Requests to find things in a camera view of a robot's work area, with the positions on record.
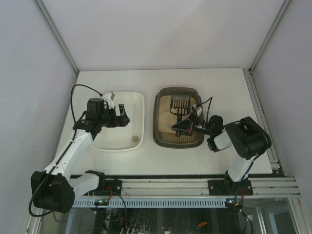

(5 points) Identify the black slotted litter scoop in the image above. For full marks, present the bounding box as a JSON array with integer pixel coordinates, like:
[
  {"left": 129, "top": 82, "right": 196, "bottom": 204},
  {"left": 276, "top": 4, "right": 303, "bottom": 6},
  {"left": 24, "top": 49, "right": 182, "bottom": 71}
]
[{"left": 170, "top": 94, "right": 191, "bottom": 123}]

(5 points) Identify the brown translucent litter box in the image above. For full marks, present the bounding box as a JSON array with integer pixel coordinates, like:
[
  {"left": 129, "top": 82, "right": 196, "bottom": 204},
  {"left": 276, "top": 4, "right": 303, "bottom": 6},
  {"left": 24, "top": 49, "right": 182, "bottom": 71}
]
[{"left": 153, "top": 87, "right": 204, "bottom": 149}]

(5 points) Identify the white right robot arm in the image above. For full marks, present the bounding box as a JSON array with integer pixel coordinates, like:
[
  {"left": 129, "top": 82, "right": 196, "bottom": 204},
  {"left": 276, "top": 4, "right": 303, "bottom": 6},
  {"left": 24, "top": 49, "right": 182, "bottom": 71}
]
[{"left": 171, "top": 113, "right": 272, "bottom": 194}]

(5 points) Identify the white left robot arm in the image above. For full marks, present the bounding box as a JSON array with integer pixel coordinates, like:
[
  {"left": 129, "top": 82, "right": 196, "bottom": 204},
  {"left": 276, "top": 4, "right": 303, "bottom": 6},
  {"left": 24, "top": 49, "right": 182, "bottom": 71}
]
[{"left": 28, "top": 98, "right": 130, "bottom": 217}]

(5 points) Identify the white plastic waste tray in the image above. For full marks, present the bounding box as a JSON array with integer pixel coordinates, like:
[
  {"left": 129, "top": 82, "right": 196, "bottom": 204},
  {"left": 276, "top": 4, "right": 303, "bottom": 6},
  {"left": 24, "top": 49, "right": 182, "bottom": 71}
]
[{"left": 91, "top": 91, "right": 145, "bottom": 152}]

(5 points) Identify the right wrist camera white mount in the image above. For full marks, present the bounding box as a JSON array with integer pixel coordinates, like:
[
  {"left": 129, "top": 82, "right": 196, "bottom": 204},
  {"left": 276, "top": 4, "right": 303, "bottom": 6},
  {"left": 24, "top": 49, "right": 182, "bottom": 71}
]
[{"left": 192, "top": 104, "right": 202, "bottom": 116}]

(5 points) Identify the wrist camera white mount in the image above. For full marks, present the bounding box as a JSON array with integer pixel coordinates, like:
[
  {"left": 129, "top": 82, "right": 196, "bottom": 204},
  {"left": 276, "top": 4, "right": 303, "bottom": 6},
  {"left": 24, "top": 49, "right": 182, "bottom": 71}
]
[
  {"left": 101, "top": 92, "right": 115, "bottom": 109},
  {"left": 192, "top": 104, "right": 202, "bottom": 116}
]

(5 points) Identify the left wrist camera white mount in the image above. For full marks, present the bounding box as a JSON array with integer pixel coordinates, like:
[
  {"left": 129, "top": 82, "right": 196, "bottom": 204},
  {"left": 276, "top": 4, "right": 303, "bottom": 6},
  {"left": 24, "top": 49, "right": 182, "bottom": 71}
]
[{"left": 101, "top": 92, "right": 115, "bottom": 109}]

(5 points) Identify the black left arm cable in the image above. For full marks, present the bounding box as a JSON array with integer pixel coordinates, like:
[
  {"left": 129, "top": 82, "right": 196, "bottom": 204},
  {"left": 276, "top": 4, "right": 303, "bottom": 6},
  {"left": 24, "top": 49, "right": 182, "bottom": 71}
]
[{"left": 28, "top": 84, "right": 103, "bottom": 217}]

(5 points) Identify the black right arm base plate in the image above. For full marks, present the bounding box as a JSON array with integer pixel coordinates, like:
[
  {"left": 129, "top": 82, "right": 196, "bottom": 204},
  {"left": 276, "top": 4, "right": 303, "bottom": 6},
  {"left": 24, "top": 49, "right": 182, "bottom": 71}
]
[{"left": 208, "top": 179, "right": 254, "bottom": 196}]

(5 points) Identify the right side aluminium rail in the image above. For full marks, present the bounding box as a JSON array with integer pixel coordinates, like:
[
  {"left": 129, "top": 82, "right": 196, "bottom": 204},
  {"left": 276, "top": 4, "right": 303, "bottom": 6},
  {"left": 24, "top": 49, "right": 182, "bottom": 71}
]
[{"left": 242, "top": 68, "right": 285, "bottom": 177}]

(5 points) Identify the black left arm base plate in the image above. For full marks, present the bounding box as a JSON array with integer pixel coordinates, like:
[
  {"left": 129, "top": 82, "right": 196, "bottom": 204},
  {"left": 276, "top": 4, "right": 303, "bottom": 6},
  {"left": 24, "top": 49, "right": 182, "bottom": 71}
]
[{"left": 84, "top": 179, "right": 122, "bottom": 196}]

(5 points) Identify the slotted grey cable duct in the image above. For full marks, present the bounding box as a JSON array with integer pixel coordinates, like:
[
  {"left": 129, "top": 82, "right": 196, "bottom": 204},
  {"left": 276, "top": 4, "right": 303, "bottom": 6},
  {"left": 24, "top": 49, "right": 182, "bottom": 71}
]
[{"left": 73, "top": 198, "right": 227, "bottom": 208}]

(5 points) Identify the aluminium front frame rail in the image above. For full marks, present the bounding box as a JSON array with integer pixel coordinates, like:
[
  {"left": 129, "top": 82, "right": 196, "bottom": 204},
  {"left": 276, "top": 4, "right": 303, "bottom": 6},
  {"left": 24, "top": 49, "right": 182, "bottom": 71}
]
[{"left": 34, "top": 176, "right": 301, "bottom": 198}]

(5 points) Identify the left aluminium corner post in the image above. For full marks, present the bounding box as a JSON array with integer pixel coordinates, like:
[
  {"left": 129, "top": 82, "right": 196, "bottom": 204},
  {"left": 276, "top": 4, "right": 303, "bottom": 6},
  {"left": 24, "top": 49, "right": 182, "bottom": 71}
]
[{"left": 33, "top": 0, "right": 79, "bottom": 76}]

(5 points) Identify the aluminium corner post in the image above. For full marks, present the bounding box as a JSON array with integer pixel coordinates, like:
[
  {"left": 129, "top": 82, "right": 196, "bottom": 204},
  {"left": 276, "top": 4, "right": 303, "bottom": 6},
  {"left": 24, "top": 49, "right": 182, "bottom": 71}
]
[
  {"left": 249, "top": 0, "right": 293, "bottom": 74},
  {"left": 33, "top": 0, "right": 79, "bottom": 76}
]

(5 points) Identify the right aluminium corner post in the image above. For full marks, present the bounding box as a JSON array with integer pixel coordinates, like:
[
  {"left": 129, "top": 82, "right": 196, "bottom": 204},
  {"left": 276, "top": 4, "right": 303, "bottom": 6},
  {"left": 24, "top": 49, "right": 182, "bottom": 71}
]
[{"left": 249, "top": 0, "right": 293, "bottom": 74}]

